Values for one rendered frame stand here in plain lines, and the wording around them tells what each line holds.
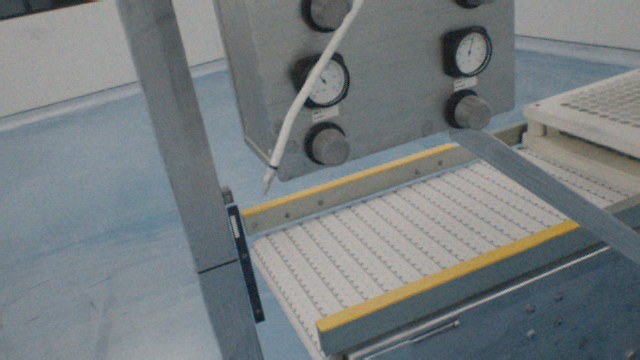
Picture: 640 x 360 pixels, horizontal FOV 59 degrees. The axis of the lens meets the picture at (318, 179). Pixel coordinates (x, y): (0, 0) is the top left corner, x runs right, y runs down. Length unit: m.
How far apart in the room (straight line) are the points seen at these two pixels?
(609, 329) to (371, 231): 0.38
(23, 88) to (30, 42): 0.40
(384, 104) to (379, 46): 0.04
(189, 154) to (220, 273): 0.18
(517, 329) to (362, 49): 0.41
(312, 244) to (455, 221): 0.19
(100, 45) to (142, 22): 4.82
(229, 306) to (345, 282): 0.24
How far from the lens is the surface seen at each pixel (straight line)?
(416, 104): 0.46
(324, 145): 0.40
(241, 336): 0.89
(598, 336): 0.92
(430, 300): 0.60
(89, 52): 5.51
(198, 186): 0.76
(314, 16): 0.39
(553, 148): 0.91
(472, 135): 0.55
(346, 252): 0.72
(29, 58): 5.48
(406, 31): 0.44
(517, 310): 0.69
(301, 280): 0.68
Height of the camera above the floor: 1.28
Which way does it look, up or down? 25 degrees down
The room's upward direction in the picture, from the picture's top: 10 degrees counter-clockwise
